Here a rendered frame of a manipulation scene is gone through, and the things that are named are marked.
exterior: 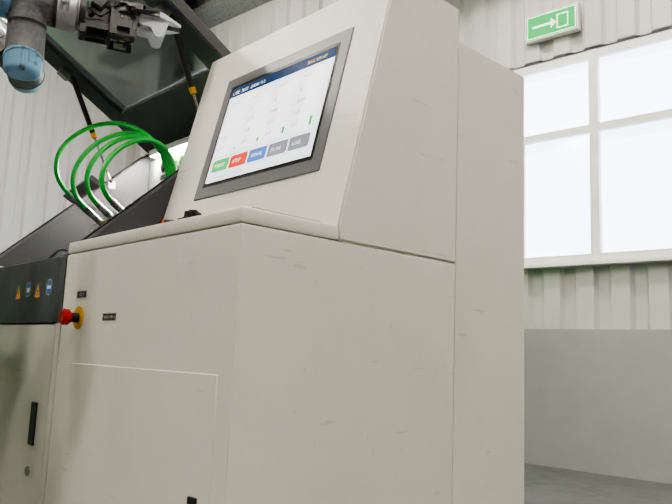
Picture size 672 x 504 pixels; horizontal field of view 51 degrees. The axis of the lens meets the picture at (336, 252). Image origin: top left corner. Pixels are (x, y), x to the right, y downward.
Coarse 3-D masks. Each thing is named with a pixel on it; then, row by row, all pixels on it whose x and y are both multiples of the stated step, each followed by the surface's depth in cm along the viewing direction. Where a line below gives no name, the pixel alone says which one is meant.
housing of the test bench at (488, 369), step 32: (480, 64) 168; (480, 96) 166; (512, 96) 176; (480, 128) 165; (512, 128) 175; (480, 160) 164; (512, 160) 174; (480, 192) 163; (512, 192) 173; (480, 224) 162; (512, 224) 172; (480, 256) 161; (512, 256) 170; (480, 288) 160; (512, 288) 169; (480, 320) 159; (512, 320) 168; (480, 352) 158; (512, 352) 167; (480, 384) 157; (512, 384) 166; (480, 416) 156; (512, 416) 165; (480, 448) 155; (512, 448) 164; (480, 480) 155; (512, 480) 163
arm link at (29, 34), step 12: (12, 24) 141; (24, 24) 141; (36, 24) 143; (12, 36) 141; (24, 36) 141; (36, 36) 143; (12, 48) 140; (24, 48) 141; (36, 48) 142; (12, 60) 140; (24, 60) 141; (36, 60) 142; (12, 72) 142; (24, 72) 142; (36, 72) 143
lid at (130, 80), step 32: (128, 0) 198; (160, 0) 190; (64, 32) 224; (192, 32) 195; (64, 64) 236; (96, 64) 231; (128, 64) 224; (160, 64) 217; (192, 64) 210; (96, 96) 244; (128, 96) 239; (160, 96) 228; (192, 96) 221; (128, 128) 254; (160, 128) 244
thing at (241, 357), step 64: (384, 0) 148; (256, 64) 179; (384, 64) 143; (448, 64) 159; (192, 128) 192; (384, 128) 142; (448, 128) 157; (192, 192) 178; (256, 192) 156; (320, 192) 139; (384, 192) 140; (448, 192) 155; (128, 256) 143; (192, 256) 125; (256, 256) 117; (320, 256) 127; (384, 256) 139; (448, 256) 153; (128, 320) 140; (192, 320) 122; (256, 320) 116; (320, 320) 126; (384, 320) 137; (448, 320) 151; (64, 384) 157; (128, 384) 136; (192, 384) 119; (256, 384) 115; (320, 384) 125; (384, 384) 136; (448, 384) 149; (64, 448) 153; (128, 448) 133; (192, 448) 117; (256, 448) 114; (320, 448) 123; (384, 448) 134; (448, 448) 148
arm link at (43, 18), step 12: (0, 0) 141; (12, 0) 141; (24, 0) 142; (36, 0) 143; (48, 0) 144; (0, 12) 142; (12, 12) 142; (24, 12) 142; (36, 12) 143; (48, 12) 144; (48, 24) 146
